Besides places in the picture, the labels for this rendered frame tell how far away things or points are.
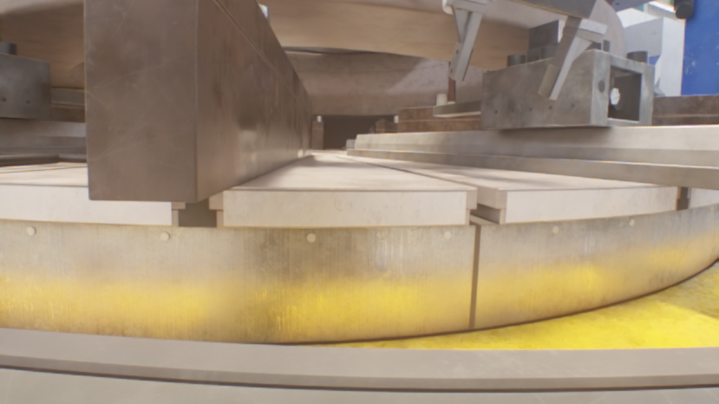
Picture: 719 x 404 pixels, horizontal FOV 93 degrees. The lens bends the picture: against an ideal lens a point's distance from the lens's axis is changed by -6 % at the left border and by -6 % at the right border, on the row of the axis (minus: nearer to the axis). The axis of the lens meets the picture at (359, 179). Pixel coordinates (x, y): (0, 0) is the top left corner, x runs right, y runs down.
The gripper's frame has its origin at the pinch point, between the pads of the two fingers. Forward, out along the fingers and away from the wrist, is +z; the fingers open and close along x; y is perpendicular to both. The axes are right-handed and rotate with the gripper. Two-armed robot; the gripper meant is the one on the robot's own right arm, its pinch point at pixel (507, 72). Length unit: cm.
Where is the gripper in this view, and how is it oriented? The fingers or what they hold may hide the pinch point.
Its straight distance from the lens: 51.8
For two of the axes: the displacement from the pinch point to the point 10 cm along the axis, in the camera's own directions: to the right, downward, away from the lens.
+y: 0.9, 4.8, -8.7
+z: -1.9, 8.7, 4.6
